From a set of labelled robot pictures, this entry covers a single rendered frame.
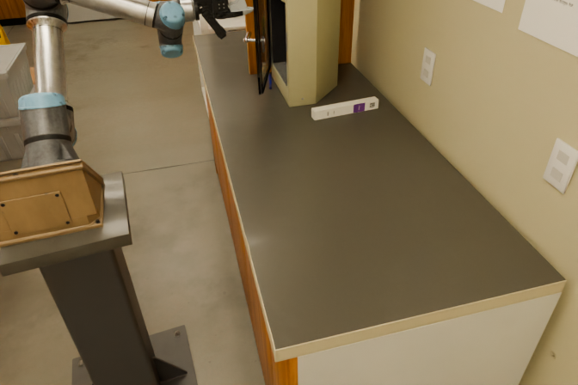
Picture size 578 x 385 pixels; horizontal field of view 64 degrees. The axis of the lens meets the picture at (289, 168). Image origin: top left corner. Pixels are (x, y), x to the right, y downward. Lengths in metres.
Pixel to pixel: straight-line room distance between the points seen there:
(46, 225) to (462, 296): 1.05
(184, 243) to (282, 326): 1.66
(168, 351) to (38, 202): 1.08
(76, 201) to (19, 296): 1.42
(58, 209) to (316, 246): 0.67
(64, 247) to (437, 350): 0.97
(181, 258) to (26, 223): 1.32
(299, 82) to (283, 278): 0.91
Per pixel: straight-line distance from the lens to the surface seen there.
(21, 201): 1.33
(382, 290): 1.11
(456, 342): 1.24
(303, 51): 1.76
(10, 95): 3.56
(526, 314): 1.30
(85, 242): 1.33
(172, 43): 1.61
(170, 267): 2.53
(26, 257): 1.36
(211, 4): 1.70
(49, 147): 1.35
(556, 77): 1.23
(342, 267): 1.15
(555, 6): 1.23
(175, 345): 2.20
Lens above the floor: 1.77
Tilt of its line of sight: 35 degrees down
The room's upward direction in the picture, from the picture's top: 1 degrees counter-clockwise
